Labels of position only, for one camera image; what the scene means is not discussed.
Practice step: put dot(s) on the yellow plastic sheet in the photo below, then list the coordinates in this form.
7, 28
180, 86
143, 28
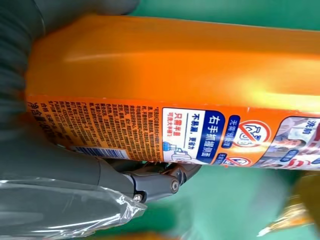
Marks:
297, 205

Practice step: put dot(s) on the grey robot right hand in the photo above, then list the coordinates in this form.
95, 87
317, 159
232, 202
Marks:
50, 172

